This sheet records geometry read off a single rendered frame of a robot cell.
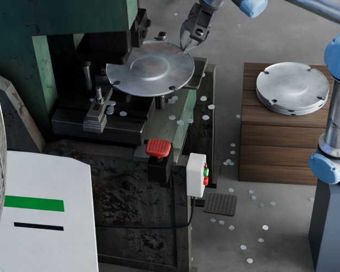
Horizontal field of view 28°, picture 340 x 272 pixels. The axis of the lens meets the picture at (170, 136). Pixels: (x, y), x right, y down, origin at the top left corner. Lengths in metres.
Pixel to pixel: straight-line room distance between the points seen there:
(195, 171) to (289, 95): 0.77
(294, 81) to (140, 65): 0.81
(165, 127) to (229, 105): 1.10
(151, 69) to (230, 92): 1.18
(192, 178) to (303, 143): 0.75
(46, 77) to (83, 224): 0.54
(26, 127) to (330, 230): 1.10
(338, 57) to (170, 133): 0.62
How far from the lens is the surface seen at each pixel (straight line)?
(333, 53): 1.86
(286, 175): 2.88
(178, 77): 2.18
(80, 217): 2.36
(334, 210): 2.37
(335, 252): 2.56
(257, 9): 2.06
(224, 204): 2.61
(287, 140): 2.73
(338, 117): 2.00
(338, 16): 2.02
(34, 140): 2.23
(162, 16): 3.89
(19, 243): 2.52
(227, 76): 3.44
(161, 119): 2.23
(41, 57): 2.12
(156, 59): 2.25
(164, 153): 1.95
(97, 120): 2.11
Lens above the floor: 2.14
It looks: 43 degrees down
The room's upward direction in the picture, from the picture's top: 3 degrees counter-clockwise
